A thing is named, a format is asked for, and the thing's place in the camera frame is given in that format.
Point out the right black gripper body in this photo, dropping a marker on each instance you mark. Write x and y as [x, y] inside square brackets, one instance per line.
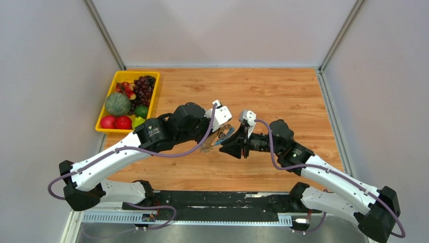
[256, 142]

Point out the silver crescent key organizer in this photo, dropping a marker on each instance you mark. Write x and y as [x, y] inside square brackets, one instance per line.
[217, 137]

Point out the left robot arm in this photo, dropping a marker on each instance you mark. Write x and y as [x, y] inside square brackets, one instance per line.
[86, 184]

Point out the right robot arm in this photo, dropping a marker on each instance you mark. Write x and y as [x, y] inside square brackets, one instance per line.
[374, 211]

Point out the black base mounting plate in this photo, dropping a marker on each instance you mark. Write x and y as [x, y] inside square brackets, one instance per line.
[223, 206]

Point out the green lime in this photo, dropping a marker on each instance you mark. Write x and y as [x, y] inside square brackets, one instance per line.
[141, 111]

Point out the dark purple grape bunch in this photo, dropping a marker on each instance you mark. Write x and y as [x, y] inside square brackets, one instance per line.
[141, 92]

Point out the red apple right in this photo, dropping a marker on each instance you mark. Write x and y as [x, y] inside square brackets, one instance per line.
[123, 123]

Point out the red apple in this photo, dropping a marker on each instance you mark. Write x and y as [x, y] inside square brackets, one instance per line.
[123, 123]
[108, 122]

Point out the small red fruits cluster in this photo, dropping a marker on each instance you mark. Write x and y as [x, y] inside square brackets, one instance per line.
[127, 89]

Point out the green melon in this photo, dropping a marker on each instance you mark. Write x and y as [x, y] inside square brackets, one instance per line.
[117, 104]

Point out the red apple left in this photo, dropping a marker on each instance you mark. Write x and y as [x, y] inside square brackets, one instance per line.
[108, 122]

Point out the yellow plastic fruit tray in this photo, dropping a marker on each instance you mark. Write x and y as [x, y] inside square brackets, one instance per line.
[130, 76]

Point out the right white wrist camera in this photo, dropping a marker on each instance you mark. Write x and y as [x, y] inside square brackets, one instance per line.
[247, 120]

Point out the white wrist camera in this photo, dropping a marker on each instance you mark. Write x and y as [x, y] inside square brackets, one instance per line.
[247, 120]
[219, 115]

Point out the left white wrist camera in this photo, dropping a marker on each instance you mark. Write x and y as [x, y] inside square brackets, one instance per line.
[219, 115]

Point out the aluminium frame rail front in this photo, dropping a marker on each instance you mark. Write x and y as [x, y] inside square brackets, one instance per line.
[81, 200]

